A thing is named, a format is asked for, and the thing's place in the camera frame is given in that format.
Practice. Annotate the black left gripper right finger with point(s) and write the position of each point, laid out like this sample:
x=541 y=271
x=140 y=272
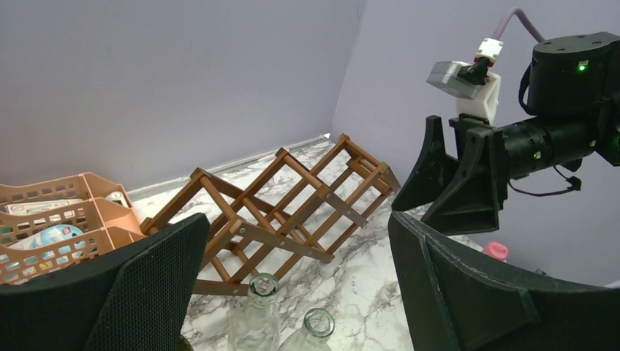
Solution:
x=457 y=298

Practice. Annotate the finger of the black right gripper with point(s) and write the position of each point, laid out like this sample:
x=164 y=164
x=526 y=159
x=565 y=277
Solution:
x=433 y=170
x=470 y=203

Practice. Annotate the pink capped bottle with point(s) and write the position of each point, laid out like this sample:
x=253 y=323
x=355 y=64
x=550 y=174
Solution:
x=496 y=250

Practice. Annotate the blue round item in organizer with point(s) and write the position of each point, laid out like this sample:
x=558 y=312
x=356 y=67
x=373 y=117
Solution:
x=54 y=234

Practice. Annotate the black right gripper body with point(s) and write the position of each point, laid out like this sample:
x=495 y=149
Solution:
x=530 y=145

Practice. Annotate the brown wooden wine rack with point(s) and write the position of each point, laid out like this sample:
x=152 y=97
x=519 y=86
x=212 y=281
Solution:
x=329 y=203

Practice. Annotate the peach plastic file organizer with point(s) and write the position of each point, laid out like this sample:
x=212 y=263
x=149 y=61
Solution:
x=105 y=215

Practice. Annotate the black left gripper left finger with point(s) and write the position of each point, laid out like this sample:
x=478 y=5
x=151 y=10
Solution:
x=133 y=298

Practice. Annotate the clear glass bottle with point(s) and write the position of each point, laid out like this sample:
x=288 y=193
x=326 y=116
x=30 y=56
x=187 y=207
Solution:
x=255 y=325
x=313 y=335

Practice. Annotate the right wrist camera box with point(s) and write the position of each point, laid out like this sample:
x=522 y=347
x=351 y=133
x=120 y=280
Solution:
x=465 y=80

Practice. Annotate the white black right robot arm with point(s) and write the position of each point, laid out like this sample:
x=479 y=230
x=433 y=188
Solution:
x=570 y=92

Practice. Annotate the white box in organizer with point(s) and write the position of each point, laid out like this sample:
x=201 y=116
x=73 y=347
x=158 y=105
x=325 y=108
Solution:
x=22 y=209

